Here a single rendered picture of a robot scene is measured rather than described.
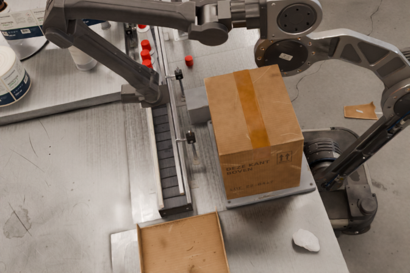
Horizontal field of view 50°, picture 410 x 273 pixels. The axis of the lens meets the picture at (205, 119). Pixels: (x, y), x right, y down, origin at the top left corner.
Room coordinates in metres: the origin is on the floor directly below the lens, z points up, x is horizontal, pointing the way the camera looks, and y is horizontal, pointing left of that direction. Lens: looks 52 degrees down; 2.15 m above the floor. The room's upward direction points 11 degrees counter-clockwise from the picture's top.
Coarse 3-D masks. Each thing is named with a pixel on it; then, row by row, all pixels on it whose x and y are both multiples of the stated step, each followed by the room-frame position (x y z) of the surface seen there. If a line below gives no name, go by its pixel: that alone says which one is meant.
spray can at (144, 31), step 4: (140, 24) 1.36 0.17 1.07; (140, 28) 1.36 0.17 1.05; (144, 28) 1.36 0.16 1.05; (148, 28) 1.36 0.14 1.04; (140, 32) 1.35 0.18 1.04; (144, 32) 1.35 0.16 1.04; (148, 32) 1.35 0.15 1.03; (140, 36) 1.35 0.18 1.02; (144, 36) 1.35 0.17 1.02; (148, 36) 1.35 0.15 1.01; (152, 36) 1.37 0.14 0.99; (140, 40) 1.36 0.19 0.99; (152, 40) 1.36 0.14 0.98; (152, 44) 1.35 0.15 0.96; (156, 52) 1.37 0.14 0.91; (156, 56) 1.36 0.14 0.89
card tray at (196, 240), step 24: (192, 216) 0.65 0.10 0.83; (216, 216) 0.63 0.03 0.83; (144, 240) 0.60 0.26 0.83; (168, 240) 0.59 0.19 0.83; (192, 240) 0.57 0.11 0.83; (216, 240) 0.55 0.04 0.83; (144, 264) 0.52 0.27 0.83; (168, 264) 0.51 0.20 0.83; (192, 264) 0.49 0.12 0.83; (216, 264) 0.48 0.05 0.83
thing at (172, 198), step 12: (156, 48) 1.42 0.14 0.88; (156, 108) 1.09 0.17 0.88; (156, 120) 1.04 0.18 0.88; (156, 132) 0.98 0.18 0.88; (168, 132) 0.97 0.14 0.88; (156, 144) 0.93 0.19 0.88; (168, 144) 0.92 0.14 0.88; (168, 156) 0.87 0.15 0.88; (168, 168) 0.82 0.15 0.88; (168, 180) 0.77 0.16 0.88; (168, 192) 0.73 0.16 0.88; (168, 204) 0.68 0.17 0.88; (180, 204) 0.68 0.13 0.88
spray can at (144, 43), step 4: (144, 40) 1.25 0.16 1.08; (148, 40) 1.24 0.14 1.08; (144, 44) 1.22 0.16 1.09; (148, 44) 1.22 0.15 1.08; (144, 48) 1.22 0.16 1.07; (148, 48) 1.22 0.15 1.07; (152, 48) 1.24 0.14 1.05; (152, 52) 1.22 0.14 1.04; (152, 56) 1.21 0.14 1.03; (156, 60) 1.23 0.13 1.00; (156, 64) 1.22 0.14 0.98; (160, 72) 1.23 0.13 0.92; (160, 76) 1.22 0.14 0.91; (160, 80) 1.22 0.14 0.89
